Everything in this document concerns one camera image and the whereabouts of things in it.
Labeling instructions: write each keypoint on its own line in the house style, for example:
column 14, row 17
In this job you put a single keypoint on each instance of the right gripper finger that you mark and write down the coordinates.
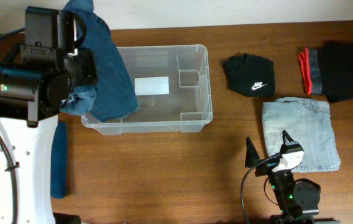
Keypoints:
column 251, row 158
column 286, row 137

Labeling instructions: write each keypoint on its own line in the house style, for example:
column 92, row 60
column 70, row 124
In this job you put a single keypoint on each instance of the dark blue jeans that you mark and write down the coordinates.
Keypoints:
column 113, row 96

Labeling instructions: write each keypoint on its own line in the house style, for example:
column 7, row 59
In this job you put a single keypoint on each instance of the black shorts red waistband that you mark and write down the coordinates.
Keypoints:
column 328, row 70

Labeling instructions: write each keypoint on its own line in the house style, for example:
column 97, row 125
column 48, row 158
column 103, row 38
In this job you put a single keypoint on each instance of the dark blue teal cloth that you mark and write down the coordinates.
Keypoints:
column 59, row 161

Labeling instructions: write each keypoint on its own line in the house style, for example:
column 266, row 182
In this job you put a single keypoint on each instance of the black Nike shirt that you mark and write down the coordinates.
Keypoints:
column 250, row 75

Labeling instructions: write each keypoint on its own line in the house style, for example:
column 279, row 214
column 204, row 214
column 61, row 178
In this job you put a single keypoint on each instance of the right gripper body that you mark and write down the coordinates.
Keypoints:
column 265, row 167

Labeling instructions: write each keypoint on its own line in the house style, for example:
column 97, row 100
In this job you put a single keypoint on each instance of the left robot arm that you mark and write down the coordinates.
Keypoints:
column 18, row 206

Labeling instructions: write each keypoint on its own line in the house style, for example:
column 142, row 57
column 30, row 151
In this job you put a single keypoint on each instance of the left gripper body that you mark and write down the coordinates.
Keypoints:
column 81, row 66

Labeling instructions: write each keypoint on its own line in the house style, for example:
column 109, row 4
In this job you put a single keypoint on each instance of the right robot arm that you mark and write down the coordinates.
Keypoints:
column 297, row 199

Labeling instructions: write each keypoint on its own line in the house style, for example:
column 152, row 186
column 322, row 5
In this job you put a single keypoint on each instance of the white label in container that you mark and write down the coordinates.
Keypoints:
column 151, row 86

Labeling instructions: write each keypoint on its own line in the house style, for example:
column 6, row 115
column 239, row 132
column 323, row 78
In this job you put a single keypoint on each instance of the folded light blue jeans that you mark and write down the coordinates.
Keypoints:
column 307, row 121

